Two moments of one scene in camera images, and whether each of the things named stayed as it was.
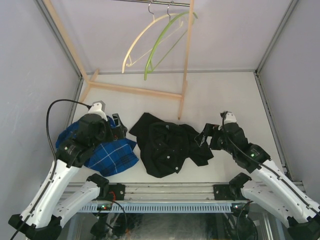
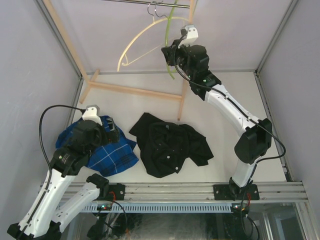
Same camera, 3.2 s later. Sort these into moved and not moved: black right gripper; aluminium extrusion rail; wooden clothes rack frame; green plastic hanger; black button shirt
Moved: green plastic hanger; black right gripper
Not moved: wooden clothes rack frame; black button shirt; aluminium extrusion rail
